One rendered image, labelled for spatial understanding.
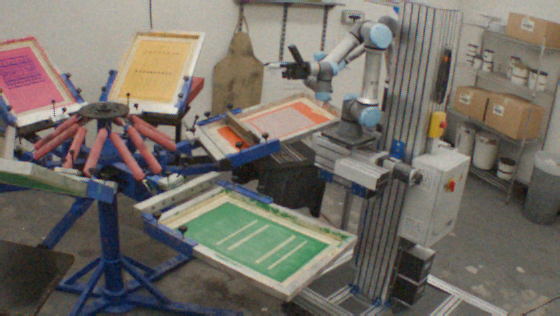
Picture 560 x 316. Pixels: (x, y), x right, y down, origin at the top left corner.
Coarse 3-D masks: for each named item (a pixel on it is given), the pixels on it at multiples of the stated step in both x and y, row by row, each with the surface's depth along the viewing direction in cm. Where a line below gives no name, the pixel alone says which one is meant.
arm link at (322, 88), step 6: (318, 78) 250; (312, 84) 257; (318, 84) 251; (324, 84) 250; (330, 84) 252; (312, 90) 258; (318, 90) 252; (324, 90) 251; (330, 90) 253; (318, 96) 253; (324, 96) 252
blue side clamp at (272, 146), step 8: (256, 144) 296; (264, 144) 293; (272, 144) 295; (248, 152) 290; (256, 152) 292; (264, 152) 295; (272, 152) 297; (232, 160) 288; (240, 160) 290; (248, 160) 292
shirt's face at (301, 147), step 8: (296, 144) 353; (304, 144) 354; (304, 152) 340; (312, 152) 342; (256, 160) 321; (264, 160) 322; (272, 160) 323; (304, 160) 328; (312, 160) 329; (264, 168) 311
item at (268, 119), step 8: (296, 104) 348; (304, 104) 347; (272, 112) 343; (280, 112) 341; (288, 112) 339; (296, 112) 337; (304, 112) 335; (248, 120) 338; (256, 120) 336; (264, 120) 334; (272, 120) 332; (280, 120) 330; (224, 128) 333; (256, 128) 326; (224, 136) 323; (232, 136) 321
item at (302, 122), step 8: (312, 112) 333; (288, 120) 328; (296, 120) 327; (304, 120) 325; (312, 120) 323; (320, 120) 322; (328, 120) 320; (264, 128) 324; (272, 128) 322; (280, 128) 320; (288, 128) 319; (296, 128) 317; (304, 128) 315; (272, 136) 312; (280, 136) 311; (232, 144) 312
